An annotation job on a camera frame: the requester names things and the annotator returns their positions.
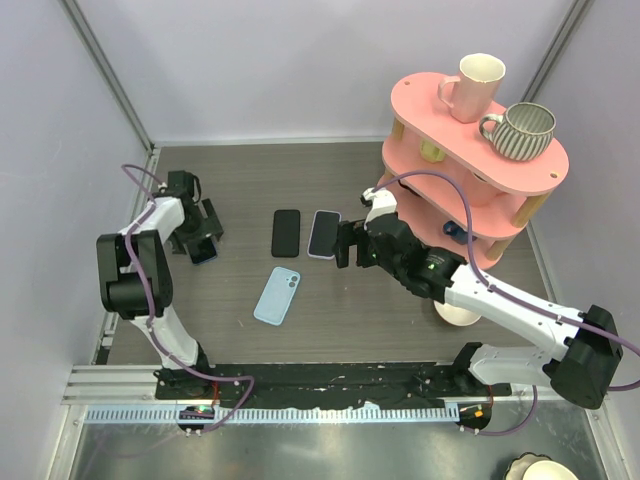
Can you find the dark blue phone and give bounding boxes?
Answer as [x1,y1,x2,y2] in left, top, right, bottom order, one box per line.
[188,238,218,265]

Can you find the lavender phone case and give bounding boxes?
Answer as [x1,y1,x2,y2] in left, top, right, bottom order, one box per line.
[305,209,343,261]

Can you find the black phone case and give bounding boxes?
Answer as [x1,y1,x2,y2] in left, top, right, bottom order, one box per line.
[270,208,302,259]

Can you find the light blue phone case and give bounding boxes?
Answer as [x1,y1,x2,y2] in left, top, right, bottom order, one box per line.
[253,267,301,326]

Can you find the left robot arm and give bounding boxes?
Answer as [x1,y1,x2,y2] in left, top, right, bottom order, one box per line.
[96,170,224,399]

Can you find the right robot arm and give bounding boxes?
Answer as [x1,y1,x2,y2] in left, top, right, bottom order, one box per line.
[334,213,623,410]

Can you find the blue object bottom shelf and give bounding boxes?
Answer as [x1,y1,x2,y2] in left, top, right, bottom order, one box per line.
[442,221,477,245]

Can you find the yellow cup on shelf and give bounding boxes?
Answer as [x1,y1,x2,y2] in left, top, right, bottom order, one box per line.
[419,139,446,163]

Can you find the white bowl on table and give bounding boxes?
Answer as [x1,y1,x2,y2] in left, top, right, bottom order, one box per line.
[434,301,481,327]

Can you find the pink cup middle shelf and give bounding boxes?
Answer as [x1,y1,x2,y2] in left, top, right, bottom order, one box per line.
[462,171,499,207]

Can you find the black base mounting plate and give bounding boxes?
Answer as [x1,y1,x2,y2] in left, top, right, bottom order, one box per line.
[153,362,512,410]

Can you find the pink tall mug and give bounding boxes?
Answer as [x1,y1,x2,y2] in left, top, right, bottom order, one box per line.
[437,53,506,123]

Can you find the grey striped mug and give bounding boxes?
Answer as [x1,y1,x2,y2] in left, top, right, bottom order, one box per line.
[478,102,556,162]

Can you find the cream bowl bottom corner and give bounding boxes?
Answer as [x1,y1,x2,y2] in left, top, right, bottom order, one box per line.
[503,452,578,480]

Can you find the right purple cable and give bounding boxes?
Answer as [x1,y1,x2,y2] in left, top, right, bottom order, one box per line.
[372,170,640,439]

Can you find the aluminium rail with slots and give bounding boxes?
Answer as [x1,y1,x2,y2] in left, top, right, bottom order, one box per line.
[85,403,459,425]

